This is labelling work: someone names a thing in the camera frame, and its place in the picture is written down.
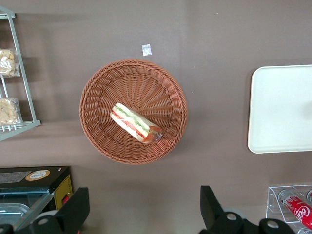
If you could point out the packaged pastry lower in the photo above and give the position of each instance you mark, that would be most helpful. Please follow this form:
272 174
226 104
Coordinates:
8 111

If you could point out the clear acrylic bottle rack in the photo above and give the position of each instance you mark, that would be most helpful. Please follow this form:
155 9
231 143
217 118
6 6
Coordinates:
271 202

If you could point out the brown round wicker basket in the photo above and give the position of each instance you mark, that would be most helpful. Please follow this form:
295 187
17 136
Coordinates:
102 126

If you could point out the black toaster oven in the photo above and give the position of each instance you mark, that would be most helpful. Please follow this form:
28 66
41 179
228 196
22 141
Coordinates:
58 178

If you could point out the plastic-wrapped triangle sandwich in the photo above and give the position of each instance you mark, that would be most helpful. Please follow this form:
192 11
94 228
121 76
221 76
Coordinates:
134 124

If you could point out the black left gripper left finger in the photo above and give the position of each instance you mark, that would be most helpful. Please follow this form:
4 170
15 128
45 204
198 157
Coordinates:
70 209

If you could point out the red cola bottle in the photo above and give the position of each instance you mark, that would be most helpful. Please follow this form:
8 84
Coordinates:
299 210

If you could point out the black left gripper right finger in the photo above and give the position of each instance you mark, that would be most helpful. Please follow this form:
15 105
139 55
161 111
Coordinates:
210 207

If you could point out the packaged pastry upper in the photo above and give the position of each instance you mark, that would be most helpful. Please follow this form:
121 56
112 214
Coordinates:
7 62

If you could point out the packaged pastry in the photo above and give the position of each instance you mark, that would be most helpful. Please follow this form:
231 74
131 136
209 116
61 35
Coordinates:
8 111
7 62

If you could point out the cream rectangular plastic tray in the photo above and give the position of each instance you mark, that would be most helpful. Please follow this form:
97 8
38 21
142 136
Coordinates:
278 109

